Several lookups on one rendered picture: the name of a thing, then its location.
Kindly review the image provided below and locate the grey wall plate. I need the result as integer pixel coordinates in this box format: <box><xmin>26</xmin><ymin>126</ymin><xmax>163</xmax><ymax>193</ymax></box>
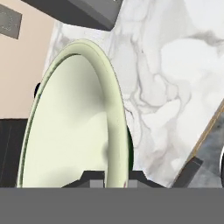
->
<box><xmin>0</xmin><ymin>3</ymin><xmax>23</xmax><ymax>40</ymax></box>

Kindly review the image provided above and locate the dark grey cupboard block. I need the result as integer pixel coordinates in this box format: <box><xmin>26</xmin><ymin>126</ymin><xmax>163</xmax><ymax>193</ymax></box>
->
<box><xmin>20</xmin><ymin>0</ymin><xmax>124</xmax><ymax>32</ymax></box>

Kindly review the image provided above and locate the white round object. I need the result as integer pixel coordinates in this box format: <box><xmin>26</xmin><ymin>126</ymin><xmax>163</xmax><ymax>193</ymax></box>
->
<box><xmin>218</xmin><ymin>144</ymin><xmax>224</xmax><ymax>183</ymax></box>

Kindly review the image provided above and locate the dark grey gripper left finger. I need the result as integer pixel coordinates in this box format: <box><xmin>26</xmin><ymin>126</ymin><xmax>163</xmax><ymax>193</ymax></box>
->
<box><xmin>61</xmin><ymin>170</ymin><xmax>106</xmax><ymax>189</ymax></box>

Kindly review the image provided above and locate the pale green bowl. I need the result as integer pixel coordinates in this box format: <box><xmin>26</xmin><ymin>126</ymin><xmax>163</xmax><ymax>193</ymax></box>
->
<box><xmin>16</xmin><ymin>38</ymin><xmax>135</xmax><ymax>189</ymax></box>

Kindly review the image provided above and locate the black cupboard front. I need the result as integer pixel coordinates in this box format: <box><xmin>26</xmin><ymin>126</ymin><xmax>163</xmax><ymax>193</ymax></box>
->
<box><xmin>0</xmin><ymin>117</ymin><xmax>29</xmax><ymax>189</ymax></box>

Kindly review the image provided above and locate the dark grey counter corner block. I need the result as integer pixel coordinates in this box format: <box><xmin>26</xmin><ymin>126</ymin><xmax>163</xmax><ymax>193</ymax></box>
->
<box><xmin>171</xmin><ymin>156</ymin><xmax>204</xmax><ymax>189</ymax></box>

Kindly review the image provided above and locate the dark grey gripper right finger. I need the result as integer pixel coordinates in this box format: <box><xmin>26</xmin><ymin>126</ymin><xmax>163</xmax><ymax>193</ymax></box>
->
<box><xmin>127</xmin><ymin>170</ymin><xmax>165</xmax><ymax>189</ymax></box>

